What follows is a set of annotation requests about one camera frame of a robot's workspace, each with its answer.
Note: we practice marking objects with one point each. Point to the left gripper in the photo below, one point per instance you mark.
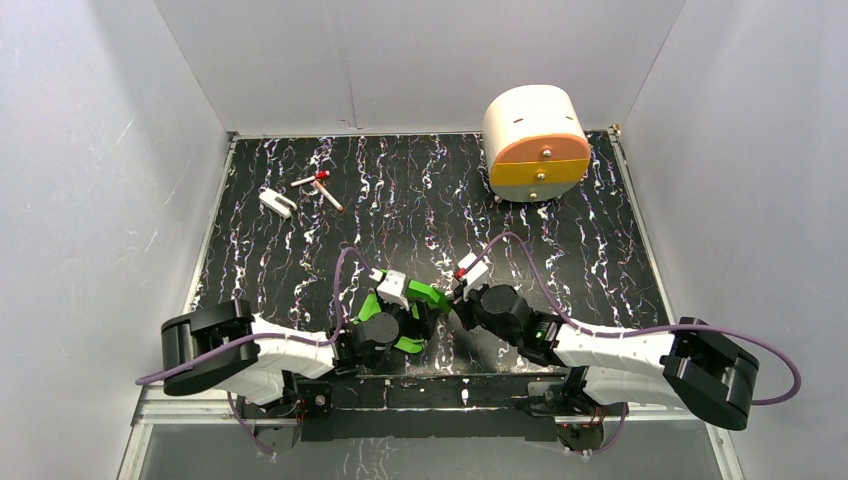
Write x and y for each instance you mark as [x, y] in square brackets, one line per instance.
[403, 316]

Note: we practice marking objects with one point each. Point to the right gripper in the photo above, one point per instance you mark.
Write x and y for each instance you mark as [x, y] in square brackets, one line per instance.
[462, 304]

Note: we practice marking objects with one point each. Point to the green paper box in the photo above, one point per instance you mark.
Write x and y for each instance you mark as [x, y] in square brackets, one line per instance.
[418, 291]

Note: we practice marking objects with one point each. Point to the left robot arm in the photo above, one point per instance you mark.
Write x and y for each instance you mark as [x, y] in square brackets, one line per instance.
[229, 348]

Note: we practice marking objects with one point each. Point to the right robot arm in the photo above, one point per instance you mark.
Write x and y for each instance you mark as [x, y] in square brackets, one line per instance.
[689, 367]

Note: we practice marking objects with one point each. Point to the pink tube pen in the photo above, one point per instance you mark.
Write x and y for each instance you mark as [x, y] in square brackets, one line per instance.
[328, 196]

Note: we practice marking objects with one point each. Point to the small white plastic clip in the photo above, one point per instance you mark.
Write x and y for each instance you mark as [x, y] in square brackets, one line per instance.
[278, 203]

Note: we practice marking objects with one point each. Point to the round cream drawer cabinet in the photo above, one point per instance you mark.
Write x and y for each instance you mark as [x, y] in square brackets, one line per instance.
[534, 145]

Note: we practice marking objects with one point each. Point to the red capped marker pen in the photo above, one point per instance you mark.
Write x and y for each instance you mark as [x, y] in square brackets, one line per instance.
[317, 176]

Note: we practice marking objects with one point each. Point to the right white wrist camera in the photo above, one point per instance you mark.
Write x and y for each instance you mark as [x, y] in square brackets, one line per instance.
[472, 274]

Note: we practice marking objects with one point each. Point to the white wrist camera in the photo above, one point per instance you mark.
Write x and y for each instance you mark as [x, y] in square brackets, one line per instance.
[391, 286]
[472, 274]

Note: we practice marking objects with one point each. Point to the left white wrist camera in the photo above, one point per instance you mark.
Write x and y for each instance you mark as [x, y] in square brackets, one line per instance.
[391, 286]

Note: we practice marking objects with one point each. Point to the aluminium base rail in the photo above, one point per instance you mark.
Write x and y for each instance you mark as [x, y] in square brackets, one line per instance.
[536, 394]

